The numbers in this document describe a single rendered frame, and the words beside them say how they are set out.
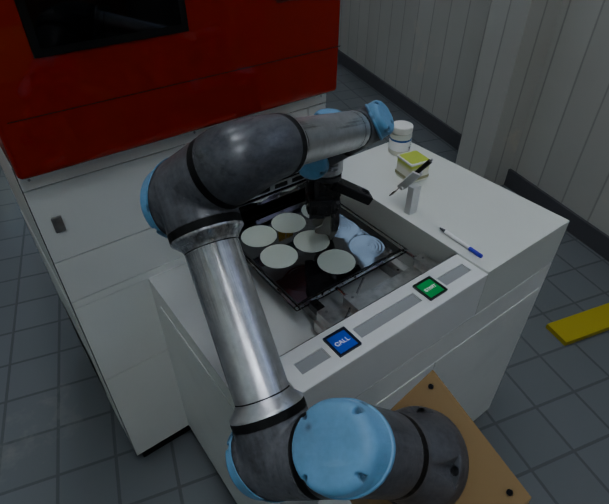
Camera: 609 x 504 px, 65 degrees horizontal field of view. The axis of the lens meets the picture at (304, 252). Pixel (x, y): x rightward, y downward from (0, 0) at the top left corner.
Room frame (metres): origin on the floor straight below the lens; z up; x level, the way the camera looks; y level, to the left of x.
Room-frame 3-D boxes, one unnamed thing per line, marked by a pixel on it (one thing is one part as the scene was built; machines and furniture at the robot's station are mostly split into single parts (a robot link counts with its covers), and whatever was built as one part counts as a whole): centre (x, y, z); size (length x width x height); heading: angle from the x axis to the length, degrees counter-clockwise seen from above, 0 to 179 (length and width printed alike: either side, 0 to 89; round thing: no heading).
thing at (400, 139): (1.44, -0.31, 1.01); 0.07 x 0.07 x 0.10
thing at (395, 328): (0.71, -0.18, 0.89); 0.55 x 0.09 x 0.14; 127
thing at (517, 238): (1.20, -0.39, 0.89); 0.62 x 0.35 x 0.14; 37
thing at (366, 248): (1.04, -0.02, 0.90); 0.34 x 0.34 x 0.01; 37
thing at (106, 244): (1.11, 0.27, 1.02); 0.81 x 0.03 x 0.40; 127
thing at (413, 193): (1.10, -0.28, 1.03); 0.06 x 0.04 x 0.13; 37
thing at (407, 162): (1.28, -0.33, 1.00); 0.07 x 0.07 x 0.07; 27
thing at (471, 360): (1.01, -0.15, 0.41); 0.96 x 0.64 x 0.82; 127
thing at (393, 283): (0.84, -0.19, 0.87); 0.36 x 0.08 x 0.03; 127
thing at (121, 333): (1.38, 0.47, 0.41); 0.82 x 0.70 x 0.82; 127
